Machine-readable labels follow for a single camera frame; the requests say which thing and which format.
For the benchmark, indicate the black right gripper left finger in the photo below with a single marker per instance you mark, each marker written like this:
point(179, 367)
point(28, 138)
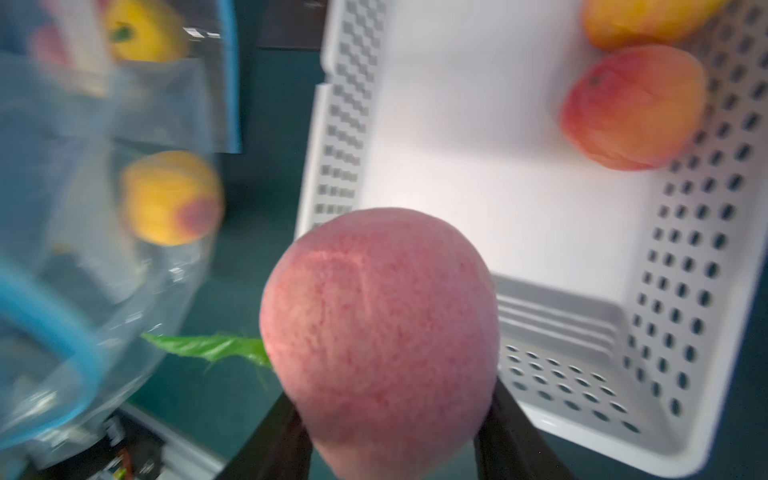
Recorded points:
point(279, 449)

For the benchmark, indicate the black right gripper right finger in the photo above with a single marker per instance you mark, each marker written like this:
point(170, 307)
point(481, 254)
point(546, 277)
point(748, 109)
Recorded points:
point(509, 447)

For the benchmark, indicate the pink peach basket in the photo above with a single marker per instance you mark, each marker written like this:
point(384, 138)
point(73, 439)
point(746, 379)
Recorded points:
point(382, 328)

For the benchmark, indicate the yellow peach red spot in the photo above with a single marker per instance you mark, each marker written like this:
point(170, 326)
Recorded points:
point(172, 198)

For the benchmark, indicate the orange-pink cracked peach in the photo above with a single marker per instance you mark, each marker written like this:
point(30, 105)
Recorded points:
point(638, 108)

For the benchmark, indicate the small yellow-red peach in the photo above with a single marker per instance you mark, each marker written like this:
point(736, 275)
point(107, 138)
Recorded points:
point(614, 24)

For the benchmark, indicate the clear zip-top bag blue zipper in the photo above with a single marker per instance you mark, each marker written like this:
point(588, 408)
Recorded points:
point(94, 37)

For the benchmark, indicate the white perforated plastic basket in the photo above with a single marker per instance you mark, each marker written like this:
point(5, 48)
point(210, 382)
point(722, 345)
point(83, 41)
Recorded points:
point(623, 297)

